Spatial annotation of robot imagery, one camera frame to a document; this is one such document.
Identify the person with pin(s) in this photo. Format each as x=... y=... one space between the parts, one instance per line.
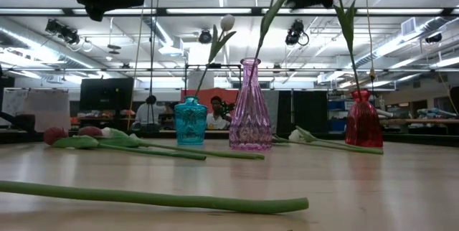
x=216 y=120
x=148 y=114

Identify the purple glass vase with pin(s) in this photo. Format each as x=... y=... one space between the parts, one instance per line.
x=250 y=123

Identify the green stem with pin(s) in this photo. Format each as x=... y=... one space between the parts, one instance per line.
x=179 y=199

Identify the black panel cabinet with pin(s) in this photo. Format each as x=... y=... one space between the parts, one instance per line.
x=308 y=110

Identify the orange partition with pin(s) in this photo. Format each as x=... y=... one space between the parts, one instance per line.
x=229 y=94

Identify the pale freestanding board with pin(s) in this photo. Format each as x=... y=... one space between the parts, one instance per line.
x=43 y=109

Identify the blue power tools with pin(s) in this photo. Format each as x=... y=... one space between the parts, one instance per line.
x=435 y=112

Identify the white air vent box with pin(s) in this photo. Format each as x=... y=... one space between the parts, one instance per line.
x=409 y=26

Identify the black overhead light bar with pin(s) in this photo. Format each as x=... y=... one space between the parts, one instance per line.
x=208 y=10
x=107 y=70

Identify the large black monitor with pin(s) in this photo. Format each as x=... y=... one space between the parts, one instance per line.
x=105 y=94

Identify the wooden workbench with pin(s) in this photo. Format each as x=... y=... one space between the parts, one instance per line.
x=423 y=121

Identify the red glass vase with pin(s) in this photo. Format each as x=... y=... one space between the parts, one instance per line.
x=364 y=127

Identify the blue storage bin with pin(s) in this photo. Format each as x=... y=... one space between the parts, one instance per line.
x=337 y=105
x=338 y=125

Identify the teal glass vase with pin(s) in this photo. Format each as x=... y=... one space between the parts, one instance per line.
x=190 y=123

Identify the dark red artificial tulip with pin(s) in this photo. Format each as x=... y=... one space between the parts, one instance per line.
x=89 y=131
x=54 y=135

